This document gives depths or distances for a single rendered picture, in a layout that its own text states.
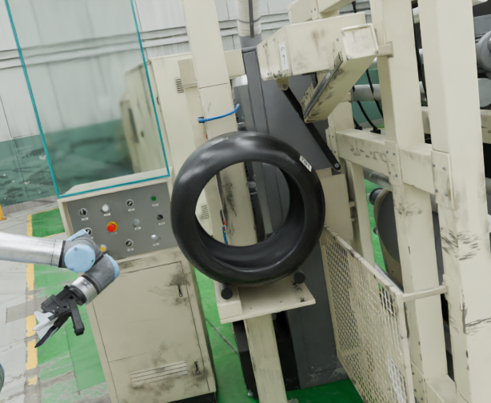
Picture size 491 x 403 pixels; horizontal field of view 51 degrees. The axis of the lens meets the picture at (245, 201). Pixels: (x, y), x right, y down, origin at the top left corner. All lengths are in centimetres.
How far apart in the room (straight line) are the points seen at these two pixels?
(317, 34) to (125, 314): 172
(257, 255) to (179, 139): 346
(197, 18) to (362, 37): 85
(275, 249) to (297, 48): 91
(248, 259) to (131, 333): 87
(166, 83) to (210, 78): 333
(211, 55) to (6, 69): 912
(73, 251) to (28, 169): 935
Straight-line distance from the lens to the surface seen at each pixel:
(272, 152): 180
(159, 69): 547
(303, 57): 158
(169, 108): 546
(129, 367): 284
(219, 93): 216
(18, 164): 1102
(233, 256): 214
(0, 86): 1109
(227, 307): 195
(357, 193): 226
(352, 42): 152
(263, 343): 245
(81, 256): 171
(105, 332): 276
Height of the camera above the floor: 164
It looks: 13 degrees down
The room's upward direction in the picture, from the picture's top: 10 degrees counter-clockwise
